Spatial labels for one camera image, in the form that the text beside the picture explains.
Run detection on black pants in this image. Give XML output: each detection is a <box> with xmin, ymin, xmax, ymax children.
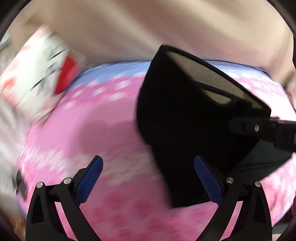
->
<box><xmin>137</xmin><ymin>45</ymin><xmax>293</xmax><ymax>208</ymax></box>

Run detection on beige curtain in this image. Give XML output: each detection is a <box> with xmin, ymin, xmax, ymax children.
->
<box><xmin>9</xmin><ymin>1</ymin><xmax>295</xmax><ymax>84</ymax></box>

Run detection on pink floral bed sheet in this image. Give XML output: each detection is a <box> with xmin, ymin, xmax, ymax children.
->
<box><xmin>16</xmin><ymin>60</ymin><xmax>296</xmax><ymax>241</ymax></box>

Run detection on white cat face pillow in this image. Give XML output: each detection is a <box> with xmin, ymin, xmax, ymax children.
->
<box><xmin>1</xmin><ymin>25</ymin><xmax>87</xmax><ymax>123</ymax></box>

